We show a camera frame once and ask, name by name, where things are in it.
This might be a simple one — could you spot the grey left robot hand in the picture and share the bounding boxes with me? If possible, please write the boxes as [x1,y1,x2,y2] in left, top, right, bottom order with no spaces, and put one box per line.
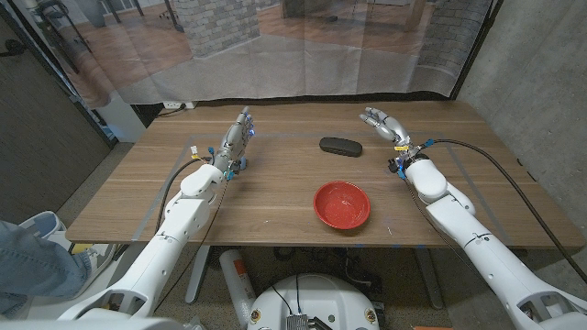
[213,105,256,173]

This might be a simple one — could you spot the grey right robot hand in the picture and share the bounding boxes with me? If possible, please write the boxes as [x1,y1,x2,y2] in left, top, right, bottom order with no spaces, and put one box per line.
[359,106,413,150]

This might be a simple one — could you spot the black glasses case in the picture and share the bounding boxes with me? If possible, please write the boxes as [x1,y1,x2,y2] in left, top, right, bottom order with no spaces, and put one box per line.
[318,136,363,159]

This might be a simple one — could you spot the red bowl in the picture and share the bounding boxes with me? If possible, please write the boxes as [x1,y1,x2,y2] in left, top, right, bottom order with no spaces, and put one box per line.
[313,180,371,231]

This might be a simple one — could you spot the printed room backdrop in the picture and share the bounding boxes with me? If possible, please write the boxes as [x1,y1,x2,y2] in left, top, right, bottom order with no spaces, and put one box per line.
[8,0,499,110]

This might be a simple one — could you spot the black backdrop stand pole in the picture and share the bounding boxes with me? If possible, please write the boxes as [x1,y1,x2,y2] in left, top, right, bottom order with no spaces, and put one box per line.
[449,0,504,100]

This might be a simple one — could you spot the white cylinder with orange label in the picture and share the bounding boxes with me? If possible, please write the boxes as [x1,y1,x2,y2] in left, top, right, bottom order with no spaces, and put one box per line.
[218,248,257,317]

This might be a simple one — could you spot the grey table leg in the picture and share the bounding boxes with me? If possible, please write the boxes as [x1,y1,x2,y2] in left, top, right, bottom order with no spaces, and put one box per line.
[184,246,212,305]
[415,247,445,311]

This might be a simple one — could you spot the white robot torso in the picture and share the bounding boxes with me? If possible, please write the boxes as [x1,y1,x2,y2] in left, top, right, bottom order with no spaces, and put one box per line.
[246,273,381,330]

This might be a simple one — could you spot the white and blue shoe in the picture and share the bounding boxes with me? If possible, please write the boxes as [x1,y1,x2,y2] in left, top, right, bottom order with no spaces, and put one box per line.
[17,210,68,240]

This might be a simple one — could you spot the person's leg in jeans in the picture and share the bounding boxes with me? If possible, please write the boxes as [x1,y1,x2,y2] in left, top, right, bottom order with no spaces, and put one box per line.
[0,219,93,317]

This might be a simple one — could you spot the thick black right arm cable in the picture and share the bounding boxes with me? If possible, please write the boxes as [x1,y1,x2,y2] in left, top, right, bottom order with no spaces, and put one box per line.
[424,138,587,283]

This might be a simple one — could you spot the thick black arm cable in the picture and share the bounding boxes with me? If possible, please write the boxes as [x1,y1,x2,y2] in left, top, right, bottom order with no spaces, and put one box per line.
[424,138,587,283]
[155,158,204,235]

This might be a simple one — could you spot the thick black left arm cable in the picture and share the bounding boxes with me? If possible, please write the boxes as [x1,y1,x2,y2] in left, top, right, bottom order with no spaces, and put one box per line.
[155,158,204,235]

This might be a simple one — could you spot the black door handle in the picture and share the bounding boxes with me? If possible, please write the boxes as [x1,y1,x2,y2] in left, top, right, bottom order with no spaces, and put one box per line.
[0,38,27,59]

